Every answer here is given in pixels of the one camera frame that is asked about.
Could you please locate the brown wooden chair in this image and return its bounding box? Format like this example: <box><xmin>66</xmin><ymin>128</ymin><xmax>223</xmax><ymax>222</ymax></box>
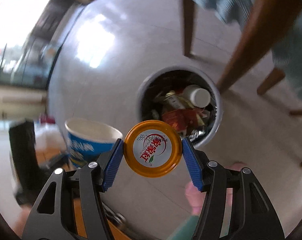
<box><xmin>180</xmin><ymin>0</ymin><xmax>302</xmax><ymax>96</ymax></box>

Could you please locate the orange jar lid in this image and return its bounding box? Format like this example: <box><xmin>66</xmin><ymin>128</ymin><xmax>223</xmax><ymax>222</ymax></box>
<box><xmin>123</xmin><ymin>120</ymin><xmax>184</xmax><ymax>178</ymax></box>

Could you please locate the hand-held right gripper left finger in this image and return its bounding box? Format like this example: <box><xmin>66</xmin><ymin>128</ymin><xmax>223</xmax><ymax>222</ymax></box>
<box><xmin>22</xmin><ymin>138</ymin><xmax>124</xmax><ymax>240</ymax></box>

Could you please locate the red crumpled wrapper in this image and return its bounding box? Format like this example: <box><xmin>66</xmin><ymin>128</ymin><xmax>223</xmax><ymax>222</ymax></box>
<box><xmin>162</xmin><ymin>109</ymin><xmax>204</xmax><ymax>133</ymax></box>

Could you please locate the wooden stool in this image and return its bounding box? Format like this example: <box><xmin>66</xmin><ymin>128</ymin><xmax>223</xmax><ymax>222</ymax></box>
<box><xmin>73</xmin><ymin>197</ymin><xmax>131</xmax><ymax>240</ymax></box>

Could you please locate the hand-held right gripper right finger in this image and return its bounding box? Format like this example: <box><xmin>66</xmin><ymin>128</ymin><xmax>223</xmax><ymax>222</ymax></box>
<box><xmin>182</xmin><ymin>137</ymin><xmax>284</xmax><ymax>240</ymax></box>

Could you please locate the white plastic bottle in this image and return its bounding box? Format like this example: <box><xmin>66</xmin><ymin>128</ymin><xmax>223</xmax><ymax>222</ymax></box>
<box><xmin>183</xmin><ymin>84</ymin><xmax>211</xmax><ymax>108</ymax></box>

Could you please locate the pink slipper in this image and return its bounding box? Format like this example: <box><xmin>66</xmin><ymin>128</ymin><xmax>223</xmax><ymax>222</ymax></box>
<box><xmin>230</xmin><ymin>162</ymin><xmax>249</xmax><ymax>173</ymax></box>
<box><xmin>185</xmin><ymin>180</ymin><xmax>207</xmax><ymax>215</ymax></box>

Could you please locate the white round trash bin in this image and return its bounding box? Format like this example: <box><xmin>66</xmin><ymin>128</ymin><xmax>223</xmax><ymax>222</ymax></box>
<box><xmin>136</xmin><ymin>66</ymin><xmax>222</xmax><ymax>148</ymax></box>

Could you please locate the blue paper cup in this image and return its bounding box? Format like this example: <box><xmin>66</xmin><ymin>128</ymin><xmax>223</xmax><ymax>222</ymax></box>
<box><xmin>65</xmin><ymin>118</ymin><xmax>123</xmax><ymax>170</ymax></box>

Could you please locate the large window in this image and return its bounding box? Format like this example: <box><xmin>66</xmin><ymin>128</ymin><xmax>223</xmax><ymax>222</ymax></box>
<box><xmin>0</xmin><ymin>0</ymin><xmax>75</xmax><ymax>88</ymax></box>

